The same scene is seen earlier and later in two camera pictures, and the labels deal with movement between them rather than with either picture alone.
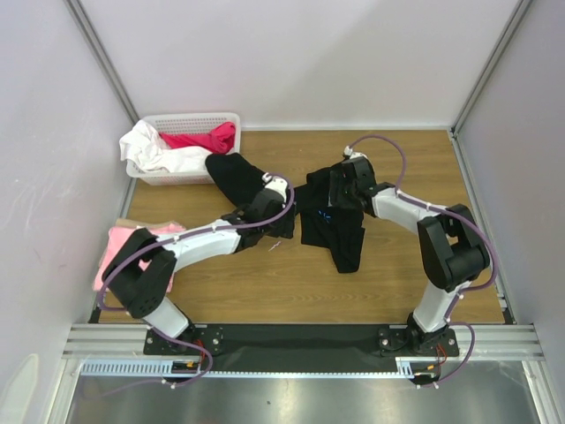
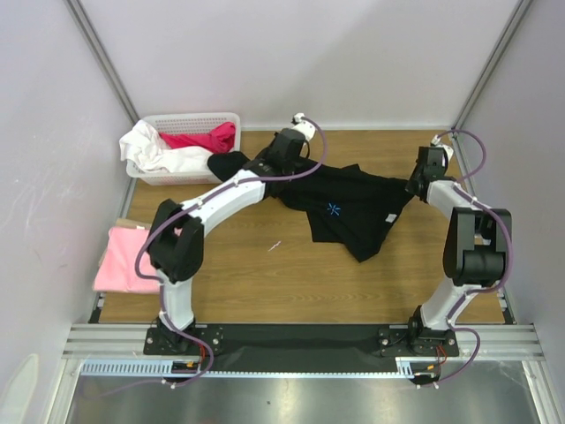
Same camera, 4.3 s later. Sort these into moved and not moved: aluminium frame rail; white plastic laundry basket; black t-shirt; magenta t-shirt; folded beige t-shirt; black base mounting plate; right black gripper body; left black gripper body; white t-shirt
Moved: black t-shirt; left black gripper body; right black gripper body
Not moved: folded beige t-shirt; magenta t-shirt; black base mounting plate; white t-shirt; aluminium frame rail; white plastic laundry basket
